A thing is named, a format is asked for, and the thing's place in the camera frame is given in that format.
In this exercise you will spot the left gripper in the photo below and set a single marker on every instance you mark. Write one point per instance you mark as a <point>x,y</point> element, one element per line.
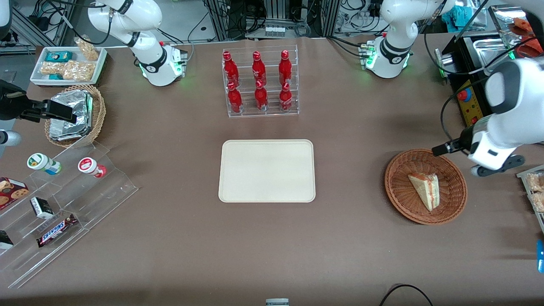
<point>464,139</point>

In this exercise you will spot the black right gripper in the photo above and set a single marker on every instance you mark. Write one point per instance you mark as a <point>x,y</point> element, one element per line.
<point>12,104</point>

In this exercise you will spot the triangular white sandwich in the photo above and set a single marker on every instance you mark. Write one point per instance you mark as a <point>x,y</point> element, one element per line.
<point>426,189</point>

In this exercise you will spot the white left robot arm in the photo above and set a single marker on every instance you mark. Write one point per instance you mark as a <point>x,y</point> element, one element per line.
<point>393,51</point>

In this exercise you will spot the light wicker basket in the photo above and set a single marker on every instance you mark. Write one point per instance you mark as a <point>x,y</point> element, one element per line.
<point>98,114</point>

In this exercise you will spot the white snack tray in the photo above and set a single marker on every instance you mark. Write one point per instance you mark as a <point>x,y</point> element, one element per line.
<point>40,53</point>

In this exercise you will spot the brown wicker basket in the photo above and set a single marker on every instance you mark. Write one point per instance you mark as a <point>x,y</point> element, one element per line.
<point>401,191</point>

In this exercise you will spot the white tray with snacks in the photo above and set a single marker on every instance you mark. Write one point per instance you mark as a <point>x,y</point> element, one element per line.
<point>527,212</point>

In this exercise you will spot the cream rectangular tray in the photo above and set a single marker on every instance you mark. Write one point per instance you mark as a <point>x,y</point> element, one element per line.
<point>267,171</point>

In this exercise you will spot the aluminium foil container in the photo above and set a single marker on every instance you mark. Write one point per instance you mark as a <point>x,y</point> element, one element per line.
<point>70,106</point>

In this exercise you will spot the small teal box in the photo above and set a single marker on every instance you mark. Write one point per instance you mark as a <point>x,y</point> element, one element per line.
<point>55,77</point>

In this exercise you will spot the yellow control panel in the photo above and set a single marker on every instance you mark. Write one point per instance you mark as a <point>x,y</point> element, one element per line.
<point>475,108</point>

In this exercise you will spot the small clear snack bag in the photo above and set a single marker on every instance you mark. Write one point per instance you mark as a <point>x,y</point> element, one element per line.
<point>51,68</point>

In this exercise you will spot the red emergency stop button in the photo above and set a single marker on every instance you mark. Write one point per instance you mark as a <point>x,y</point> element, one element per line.
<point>464,95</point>

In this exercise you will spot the green lid yogurt cup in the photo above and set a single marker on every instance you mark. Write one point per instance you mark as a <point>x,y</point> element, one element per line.
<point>40,162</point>

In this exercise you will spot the large clear snack bag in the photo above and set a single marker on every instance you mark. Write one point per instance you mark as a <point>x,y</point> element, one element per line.
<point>78,70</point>

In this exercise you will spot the large teal box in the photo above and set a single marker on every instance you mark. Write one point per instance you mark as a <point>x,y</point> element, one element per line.
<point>58,56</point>

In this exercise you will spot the red lid yogurt cup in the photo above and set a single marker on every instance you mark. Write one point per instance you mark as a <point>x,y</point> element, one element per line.
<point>89,165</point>

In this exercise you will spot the upright clear snack bag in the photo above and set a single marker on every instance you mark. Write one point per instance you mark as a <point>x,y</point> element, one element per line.
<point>88,49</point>

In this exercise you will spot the black appliance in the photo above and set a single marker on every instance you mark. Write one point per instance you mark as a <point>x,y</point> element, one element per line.
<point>461,59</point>

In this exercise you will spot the red cookie box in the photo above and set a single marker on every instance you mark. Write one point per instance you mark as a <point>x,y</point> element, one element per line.
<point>10,191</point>

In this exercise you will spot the clear puffed snack bag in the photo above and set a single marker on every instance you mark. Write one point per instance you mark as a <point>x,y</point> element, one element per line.
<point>539,202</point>
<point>536,182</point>

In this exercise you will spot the clear acrylic stepped shelf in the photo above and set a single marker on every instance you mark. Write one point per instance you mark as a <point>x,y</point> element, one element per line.
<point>85,199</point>

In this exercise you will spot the black and white carton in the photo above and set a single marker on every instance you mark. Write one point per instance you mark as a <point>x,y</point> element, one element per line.
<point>41,208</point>

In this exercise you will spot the metal pan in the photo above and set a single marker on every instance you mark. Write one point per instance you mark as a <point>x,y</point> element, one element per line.
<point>488,49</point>

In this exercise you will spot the Snickers chocolate bar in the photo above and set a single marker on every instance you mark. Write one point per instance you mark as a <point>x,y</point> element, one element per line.
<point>56,230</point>

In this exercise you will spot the orange snack bag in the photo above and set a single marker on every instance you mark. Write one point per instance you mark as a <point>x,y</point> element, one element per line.
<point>522,25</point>
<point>529,47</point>

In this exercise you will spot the blue object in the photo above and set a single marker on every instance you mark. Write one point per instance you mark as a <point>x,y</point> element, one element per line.
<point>540,257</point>

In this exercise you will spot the red cola bottle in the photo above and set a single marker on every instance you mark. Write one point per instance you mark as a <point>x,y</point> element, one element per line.
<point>261,97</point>
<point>285,66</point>
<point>285,98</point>
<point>234,100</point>
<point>257,67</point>
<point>230,68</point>

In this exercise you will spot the clear acrylic bottle rack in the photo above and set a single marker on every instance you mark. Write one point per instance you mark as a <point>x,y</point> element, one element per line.
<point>272,76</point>

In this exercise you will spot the white power strip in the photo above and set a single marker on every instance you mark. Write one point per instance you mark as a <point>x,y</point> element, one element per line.
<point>275,31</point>

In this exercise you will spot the grey device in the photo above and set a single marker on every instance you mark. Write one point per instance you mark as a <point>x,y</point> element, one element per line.
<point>277,302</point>

